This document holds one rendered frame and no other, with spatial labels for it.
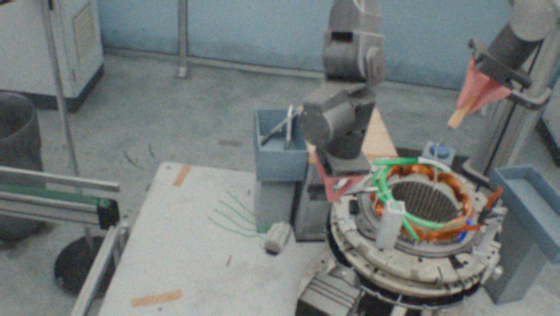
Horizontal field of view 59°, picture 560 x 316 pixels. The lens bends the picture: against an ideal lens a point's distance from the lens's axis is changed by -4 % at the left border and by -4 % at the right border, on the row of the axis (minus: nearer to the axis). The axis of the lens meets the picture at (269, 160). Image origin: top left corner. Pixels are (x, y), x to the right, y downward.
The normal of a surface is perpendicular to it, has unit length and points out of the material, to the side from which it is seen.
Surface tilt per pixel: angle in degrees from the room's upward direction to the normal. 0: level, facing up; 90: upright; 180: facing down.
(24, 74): 90
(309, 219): 90
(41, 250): 0
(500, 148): 90
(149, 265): 0
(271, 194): 90
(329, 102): 72
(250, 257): 0
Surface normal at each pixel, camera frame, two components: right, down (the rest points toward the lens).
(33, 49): -0.10, 0.62
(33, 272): 0.08, -0.78
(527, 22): -0.52, 0.29
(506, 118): -0.68, 0.42
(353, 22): -0.69, 0.10
